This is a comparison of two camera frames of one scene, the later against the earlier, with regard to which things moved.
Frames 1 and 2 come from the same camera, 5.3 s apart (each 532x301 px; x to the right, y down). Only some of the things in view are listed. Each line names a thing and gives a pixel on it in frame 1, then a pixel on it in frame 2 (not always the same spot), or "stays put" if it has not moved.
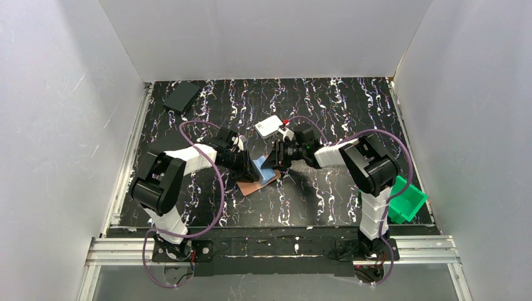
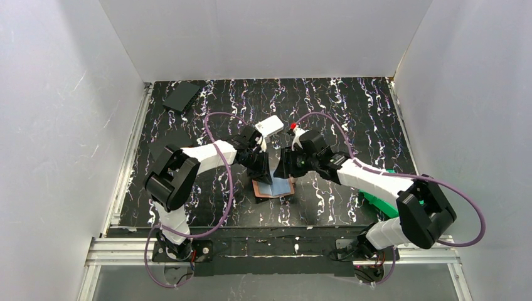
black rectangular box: [180, 96] stays put
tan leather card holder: [249, 187] -> [280, 187]
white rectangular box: [268, 126] stays put
